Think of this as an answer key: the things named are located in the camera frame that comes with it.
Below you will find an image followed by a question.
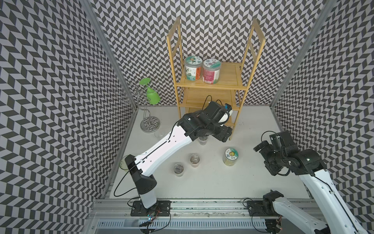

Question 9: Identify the bamboo three-tier shelf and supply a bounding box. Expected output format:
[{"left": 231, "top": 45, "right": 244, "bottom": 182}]
[{"left": 166, "top": 16, "right": 266, "bottom": 130}]

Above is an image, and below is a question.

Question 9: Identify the chrome wire glass rack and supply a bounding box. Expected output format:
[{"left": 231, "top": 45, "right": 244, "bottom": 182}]
[{"left": 116, "top": 83, "right": 161, "bottom": 134}]

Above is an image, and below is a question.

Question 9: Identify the small clear tub middle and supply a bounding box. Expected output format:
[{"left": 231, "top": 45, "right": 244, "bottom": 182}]
[{"left": 190, "top": 154, "right": 200, "bottom": 168}]

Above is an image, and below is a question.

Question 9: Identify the carrot seed jar red label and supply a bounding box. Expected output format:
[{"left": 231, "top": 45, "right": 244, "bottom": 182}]
[{"left": 184, "top": 56, "right": 203, "bottom": 81}]

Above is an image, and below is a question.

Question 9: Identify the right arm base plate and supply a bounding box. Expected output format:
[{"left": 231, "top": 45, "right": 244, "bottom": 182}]
[{"left": 245, "top": 200, "right": 279, "bottom": 217}]

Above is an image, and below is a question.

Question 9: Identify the small clear tub near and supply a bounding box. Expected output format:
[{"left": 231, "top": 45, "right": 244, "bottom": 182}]
[{"left": 173, "top": 163, "right": 185, "bottom": 177}]

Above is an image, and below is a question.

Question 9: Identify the clear glass cup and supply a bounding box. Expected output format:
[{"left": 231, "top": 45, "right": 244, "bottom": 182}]
[{"left": 154, "top": 128, "right": 168, "bottom": 139}]

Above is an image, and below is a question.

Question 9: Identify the green plastic goblet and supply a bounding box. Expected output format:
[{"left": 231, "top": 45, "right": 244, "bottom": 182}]
[{"left": 139, "top": 78, "right": 161, "bottom": 105}]

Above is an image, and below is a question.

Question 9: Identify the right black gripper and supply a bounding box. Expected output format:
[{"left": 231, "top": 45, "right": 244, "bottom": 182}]
[{"left": 253, "top": 140, "right": 285, "bottom": 175}]

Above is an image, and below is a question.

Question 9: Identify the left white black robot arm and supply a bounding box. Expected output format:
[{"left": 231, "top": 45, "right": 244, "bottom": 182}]
[{"left": 125, "top": 101, "right": 232, "bottom": 209}]

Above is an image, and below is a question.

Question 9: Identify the flower seed jar pink label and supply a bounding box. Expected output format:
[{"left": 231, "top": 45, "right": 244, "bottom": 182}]
[{"left": 203, "top": 58, "right": 222, "bottom": 84}]

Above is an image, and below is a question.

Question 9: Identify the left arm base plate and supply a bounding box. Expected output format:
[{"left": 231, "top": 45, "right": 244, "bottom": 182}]
[{"left": 131, "top": 200, "right": 171, "bottom": 217}]

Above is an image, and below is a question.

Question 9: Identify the green translucent plastic cup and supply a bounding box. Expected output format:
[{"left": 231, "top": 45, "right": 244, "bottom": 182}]
[{"left": 119, "top": 156, "right": 129, "bottom": 172}]

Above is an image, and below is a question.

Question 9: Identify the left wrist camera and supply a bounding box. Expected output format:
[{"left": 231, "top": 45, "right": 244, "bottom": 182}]
[{"left": 220, "top": 103, "right": 233, "bottom": 124}]

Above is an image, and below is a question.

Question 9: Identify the small clear tub far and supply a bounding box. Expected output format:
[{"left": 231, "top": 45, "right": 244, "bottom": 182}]
[{"left": 198, "top": 136, "right": 208, "bottom": 145}]

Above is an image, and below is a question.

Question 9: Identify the aluminium front rail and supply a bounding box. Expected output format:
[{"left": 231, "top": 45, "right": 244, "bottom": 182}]
[{"left": 87, "top": 198, "right": 334, "bottom": 220}]

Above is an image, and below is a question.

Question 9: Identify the yellow label seed jar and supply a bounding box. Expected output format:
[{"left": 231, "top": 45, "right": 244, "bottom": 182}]
[{"left": 223, "top": 148, "right": 239, "bottom": 166}]

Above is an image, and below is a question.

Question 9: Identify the small clear tub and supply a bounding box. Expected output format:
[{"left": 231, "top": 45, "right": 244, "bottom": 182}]
[
  {"left": 173, "top": 163, "right": 185, "bottom": 177},
  {"left": 198, "top": 136, "right": 208, "bottom": 145},
  {"left": 190, "top": 154, "right": 200, "bottom": 168}
]

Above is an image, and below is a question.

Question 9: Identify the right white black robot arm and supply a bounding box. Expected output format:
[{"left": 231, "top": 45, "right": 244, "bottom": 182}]
[{"left": 253, "top": 131, "right": 367, "bottom": 234}]

